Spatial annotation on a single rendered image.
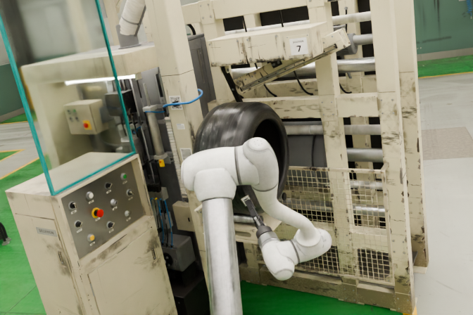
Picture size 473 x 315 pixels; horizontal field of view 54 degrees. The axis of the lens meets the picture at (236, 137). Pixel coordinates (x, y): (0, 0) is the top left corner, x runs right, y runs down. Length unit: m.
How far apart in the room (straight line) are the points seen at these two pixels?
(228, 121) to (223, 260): 0.89
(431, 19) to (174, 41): 9.25
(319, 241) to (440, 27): 9.60
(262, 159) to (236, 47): 1.08
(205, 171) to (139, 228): 1.15
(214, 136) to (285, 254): 0.65
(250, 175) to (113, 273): 1.21
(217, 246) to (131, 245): 1.14
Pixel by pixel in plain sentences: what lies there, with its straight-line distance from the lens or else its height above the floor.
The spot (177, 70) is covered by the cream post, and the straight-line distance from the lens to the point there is 2.39.
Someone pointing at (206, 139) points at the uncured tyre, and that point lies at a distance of 2.21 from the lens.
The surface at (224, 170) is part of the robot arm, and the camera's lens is 1.51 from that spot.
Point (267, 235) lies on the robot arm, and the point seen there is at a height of 0.99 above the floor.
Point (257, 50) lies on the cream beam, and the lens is 2.41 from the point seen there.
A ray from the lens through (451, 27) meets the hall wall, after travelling 11.32.
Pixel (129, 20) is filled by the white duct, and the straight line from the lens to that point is 2.92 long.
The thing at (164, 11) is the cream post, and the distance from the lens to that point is 2.37.
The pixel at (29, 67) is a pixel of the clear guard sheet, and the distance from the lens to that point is 2.19.
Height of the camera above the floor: 1.96
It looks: 16 degrees down
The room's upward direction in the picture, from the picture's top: 10 degrees counter-clockwise
